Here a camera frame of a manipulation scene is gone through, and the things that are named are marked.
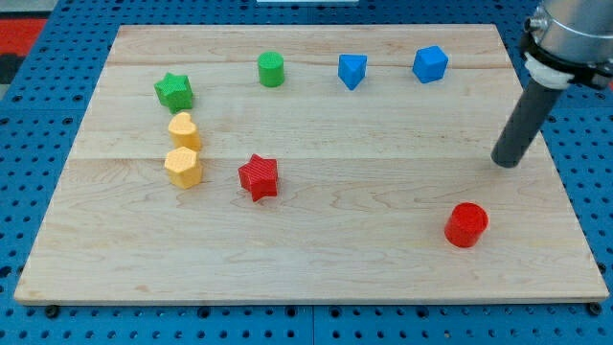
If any red star block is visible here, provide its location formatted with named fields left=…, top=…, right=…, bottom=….
left=238, top=154, right=279, bottom=202

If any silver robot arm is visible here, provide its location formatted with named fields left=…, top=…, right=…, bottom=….
left=519, top=0, right=612, bottom=90

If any green star block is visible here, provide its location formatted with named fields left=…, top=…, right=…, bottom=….
left=154, top=73, right=193, bottom=113

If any light wooden board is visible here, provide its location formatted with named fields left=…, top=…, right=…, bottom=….
left=14, top=24, right=609, bottom=306

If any blue triangle block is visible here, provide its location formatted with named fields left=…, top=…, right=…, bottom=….
left=337, top=54, right=368, bottom=90

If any green cylinder block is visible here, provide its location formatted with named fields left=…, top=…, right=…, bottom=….
left=257, top=51, right=284, bottom=87

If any yellow hexagon block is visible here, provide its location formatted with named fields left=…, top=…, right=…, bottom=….
left=164, top=147, right=203, bottom=189

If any yellow heart block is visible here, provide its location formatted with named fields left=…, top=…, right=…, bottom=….
left=168, top=112, right=202, bottom=151

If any blue cube block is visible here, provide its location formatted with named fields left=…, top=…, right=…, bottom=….
left=412, top=45, right=448, bottom=83

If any red cylinder block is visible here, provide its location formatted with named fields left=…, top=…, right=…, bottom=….
left=444, top=202, right=489, bottom=248

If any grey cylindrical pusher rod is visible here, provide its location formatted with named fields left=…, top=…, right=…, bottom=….
left=490, top=79, right=563, bottom=168

